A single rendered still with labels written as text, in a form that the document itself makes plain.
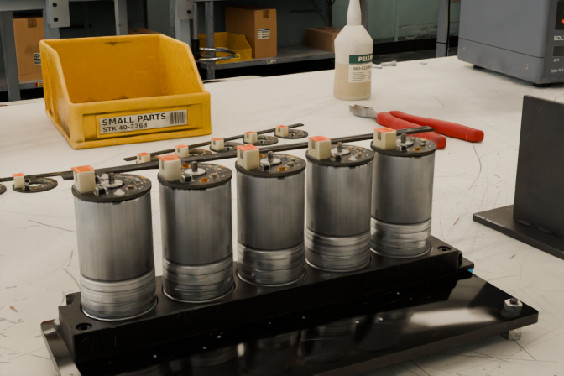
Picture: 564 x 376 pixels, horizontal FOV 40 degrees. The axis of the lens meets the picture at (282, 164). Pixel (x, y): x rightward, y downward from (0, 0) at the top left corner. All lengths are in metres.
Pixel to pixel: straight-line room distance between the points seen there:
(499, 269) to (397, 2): 5.77
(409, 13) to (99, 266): 5.97
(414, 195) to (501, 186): 0.17
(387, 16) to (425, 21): 0.40
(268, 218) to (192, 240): 0.03
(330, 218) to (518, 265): 0.11
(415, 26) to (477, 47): 5.41
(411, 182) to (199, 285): 0.09
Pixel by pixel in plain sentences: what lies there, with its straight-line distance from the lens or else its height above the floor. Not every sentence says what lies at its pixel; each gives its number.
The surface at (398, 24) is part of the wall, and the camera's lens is 6.12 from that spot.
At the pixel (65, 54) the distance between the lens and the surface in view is 0.64.
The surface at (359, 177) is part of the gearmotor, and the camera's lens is 0.28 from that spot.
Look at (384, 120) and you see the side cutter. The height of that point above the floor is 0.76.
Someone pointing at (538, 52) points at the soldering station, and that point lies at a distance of 0.75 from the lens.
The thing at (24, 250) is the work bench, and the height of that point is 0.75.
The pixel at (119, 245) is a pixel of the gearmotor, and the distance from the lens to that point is 0.25.
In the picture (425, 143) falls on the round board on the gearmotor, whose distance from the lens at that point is 0.30.
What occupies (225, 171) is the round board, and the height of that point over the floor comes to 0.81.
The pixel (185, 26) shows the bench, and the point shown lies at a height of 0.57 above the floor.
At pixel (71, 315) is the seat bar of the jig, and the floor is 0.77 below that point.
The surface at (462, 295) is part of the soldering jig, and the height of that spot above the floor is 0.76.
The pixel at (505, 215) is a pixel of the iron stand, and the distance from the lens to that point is 0.40.
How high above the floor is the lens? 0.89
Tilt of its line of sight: 17 degrees down
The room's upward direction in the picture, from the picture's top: straight up
